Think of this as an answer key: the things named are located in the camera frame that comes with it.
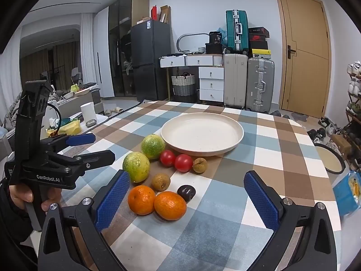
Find white cylinder appliance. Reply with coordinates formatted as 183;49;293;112
80;102;98;125

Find checked tablecloth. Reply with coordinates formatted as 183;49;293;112
30;100;342;271

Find silver suitcase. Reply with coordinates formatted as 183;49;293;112
245;57;275;112

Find red tomato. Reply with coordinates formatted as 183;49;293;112
160;150;176;167
174;154;194;173

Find shoes on floor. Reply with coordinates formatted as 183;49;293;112
307;117;340;144

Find blue snack packet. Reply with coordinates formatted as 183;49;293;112
332;171;361;218

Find person's left hand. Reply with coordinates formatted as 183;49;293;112
8;185;62;213

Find cream round plate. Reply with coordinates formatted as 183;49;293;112
161;112;244;157

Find stack of shoe boxes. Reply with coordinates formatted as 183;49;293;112
248;26;270;50

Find grey slippers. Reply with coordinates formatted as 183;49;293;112
269;110;307;120

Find brown longan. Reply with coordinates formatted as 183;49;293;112
192;157;208;173
151;173;171;191

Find black refrigerator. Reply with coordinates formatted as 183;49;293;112
130;20;171;102

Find white curtain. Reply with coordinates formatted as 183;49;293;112
80;12;98;86

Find wooden door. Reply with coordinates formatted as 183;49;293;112
274;0;331;119

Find brown cardboard box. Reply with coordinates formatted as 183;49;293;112
331;133;352;161

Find beige suitcase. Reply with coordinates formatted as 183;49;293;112
223;53;249;109

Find white drawer dresser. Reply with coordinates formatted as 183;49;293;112
159;53;225;104

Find black storage box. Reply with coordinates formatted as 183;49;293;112
205;31;225;54

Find round black-rimmed tray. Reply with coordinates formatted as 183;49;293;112
314;143;346;175

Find wicker basket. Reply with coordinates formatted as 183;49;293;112
171;73;196;96

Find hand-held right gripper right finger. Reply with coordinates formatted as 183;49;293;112
243;170;337;271

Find white and glass wardrobe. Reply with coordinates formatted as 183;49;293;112
93;0;150;100

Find yellow and black box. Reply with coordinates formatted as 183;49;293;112
252;49;272;60

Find chrome curved tube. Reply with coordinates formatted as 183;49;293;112
176;33;209;53

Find open cardboard box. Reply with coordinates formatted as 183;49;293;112
160;5;171;24

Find orange mandarin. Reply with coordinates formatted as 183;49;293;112
154;191;187;221
128;185;157;215

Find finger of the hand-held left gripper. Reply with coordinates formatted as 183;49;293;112
58;150;116;173
42;132;97;154

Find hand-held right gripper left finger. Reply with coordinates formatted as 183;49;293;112
37;169;132;271

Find yellow-green guava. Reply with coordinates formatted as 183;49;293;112
122;152;150;184
141;134;166;160

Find wooden shoe rack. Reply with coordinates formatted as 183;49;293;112
345;60;361;171

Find teal suitcase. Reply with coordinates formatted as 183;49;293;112
225;9;249;54

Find dark purple plum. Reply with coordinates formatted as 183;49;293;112
177;185;196;203

